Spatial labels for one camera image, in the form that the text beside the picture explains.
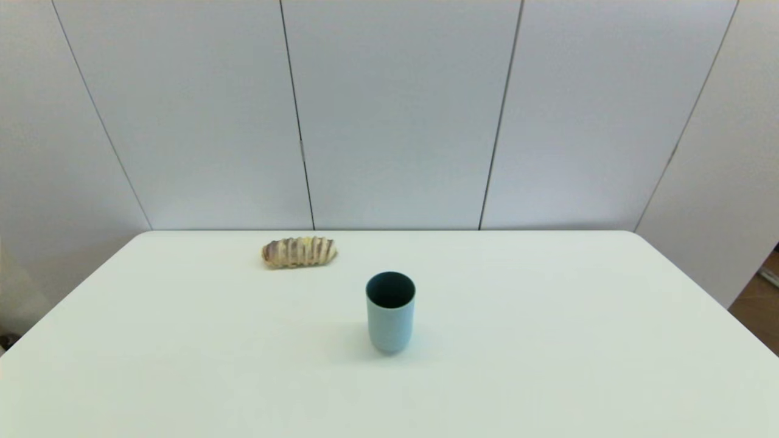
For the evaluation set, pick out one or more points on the long striped brown bread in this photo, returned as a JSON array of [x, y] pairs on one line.
[[298, 252]]

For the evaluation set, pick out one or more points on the light blue plastic cup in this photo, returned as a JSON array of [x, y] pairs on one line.
[[390, 325]]

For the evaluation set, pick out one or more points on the grey object on floor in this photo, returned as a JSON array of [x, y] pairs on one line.
[[770, 277]]

